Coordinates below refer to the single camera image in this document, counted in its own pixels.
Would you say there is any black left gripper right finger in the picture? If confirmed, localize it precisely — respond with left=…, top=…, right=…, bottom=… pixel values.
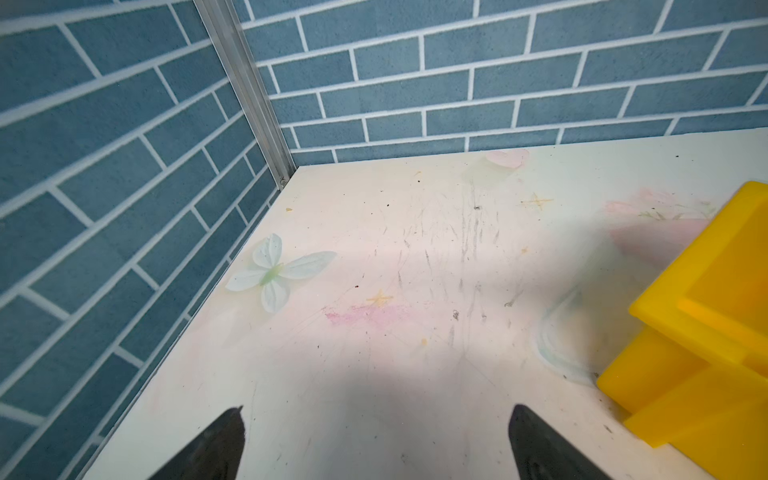
left=508, top=404, right=610, bottom=480

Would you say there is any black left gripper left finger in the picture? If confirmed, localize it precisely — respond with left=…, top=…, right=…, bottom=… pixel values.
left=150, top=406, right=246, bottom=480

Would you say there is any yellow plastic bin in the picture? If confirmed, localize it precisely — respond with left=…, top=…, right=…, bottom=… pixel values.
left=597, top=181, right=767, bottom=479

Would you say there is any aluminium corner post left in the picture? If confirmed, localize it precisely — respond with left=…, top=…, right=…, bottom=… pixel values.
left=194, top=0, right=296, bottom=189

